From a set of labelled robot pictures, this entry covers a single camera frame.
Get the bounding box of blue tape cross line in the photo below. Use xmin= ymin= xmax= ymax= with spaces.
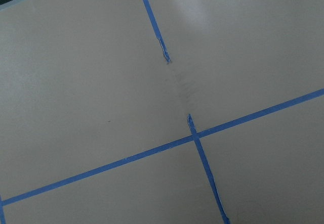
xmin=2 ymin=88 xmax=323 ymax=206

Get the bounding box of blue tape line segment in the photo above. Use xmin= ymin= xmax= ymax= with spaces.
xmin=142 ymin=0 xmax=230 ymax=224

